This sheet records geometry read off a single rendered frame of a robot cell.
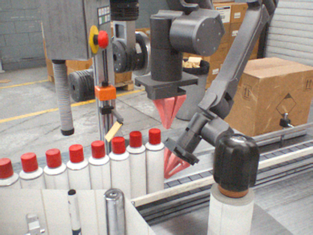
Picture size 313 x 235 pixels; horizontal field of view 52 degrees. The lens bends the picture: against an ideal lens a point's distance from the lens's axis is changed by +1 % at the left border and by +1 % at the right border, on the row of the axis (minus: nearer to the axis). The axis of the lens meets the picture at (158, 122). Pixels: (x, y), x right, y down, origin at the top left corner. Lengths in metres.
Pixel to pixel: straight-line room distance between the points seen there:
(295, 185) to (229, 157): 0.60
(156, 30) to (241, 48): 0.48
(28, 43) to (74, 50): 5.63
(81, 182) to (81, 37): 0.34
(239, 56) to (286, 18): 4.66
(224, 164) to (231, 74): 0.40
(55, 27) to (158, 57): 0.26
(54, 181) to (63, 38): 0.32
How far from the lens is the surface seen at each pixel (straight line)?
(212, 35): 0.50
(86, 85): 1.85
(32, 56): 6.39
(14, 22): 6.25
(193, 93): 3.52
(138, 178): 0.86
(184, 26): 0.50
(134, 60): 1.43
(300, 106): 1.45
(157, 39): 0.55
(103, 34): 0.72
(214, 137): 0.83
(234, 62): 0.96
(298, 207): 1.07
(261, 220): 0.90
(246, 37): 1.01
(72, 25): 0.71
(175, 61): 0.55
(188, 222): 0.86
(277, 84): 1.31
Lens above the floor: 1.44
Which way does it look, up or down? 24 degrees down
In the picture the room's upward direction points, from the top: straight up
